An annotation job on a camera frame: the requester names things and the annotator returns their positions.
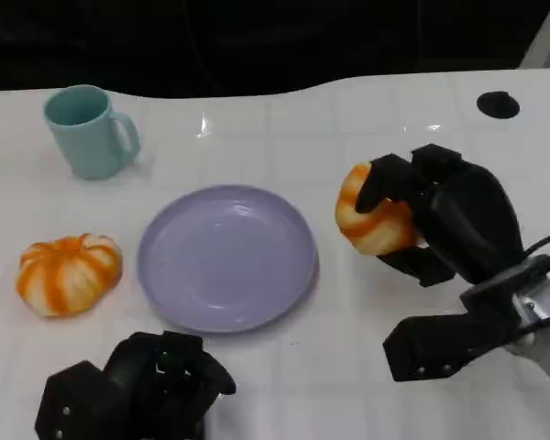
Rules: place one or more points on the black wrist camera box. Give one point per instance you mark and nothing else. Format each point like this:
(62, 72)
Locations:
(440, 344)
(71, 403)

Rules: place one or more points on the orange and white bread roll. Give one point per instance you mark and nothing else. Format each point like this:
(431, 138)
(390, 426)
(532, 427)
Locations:
(376, 229)
(69, 275)

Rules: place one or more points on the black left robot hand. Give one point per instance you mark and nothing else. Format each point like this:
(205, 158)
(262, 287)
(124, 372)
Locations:
(137, 389)

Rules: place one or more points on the silver metal frame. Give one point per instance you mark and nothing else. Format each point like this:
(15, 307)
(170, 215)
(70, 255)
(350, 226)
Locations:
(547, 39)

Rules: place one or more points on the black table grommet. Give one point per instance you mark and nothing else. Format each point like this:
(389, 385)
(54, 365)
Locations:
(498, 105)

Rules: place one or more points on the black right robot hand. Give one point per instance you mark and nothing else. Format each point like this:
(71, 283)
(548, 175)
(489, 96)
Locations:
(472, 215)

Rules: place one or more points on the lilac plate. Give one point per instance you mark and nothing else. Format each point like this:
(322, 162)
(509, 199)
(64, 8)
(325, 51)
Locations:
(227, 259)

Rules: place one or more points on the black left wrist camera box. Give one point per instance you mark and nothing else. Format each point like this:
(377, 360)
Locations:
(71, 403)

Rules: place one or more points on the pale green mug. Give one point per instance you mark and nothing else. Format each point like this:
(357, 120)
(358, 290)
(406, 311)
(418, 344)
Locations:
(89, 144)

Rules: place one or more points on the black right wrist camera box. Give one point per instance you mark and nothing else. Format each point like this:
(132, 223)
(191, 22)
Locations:
(440, 344)

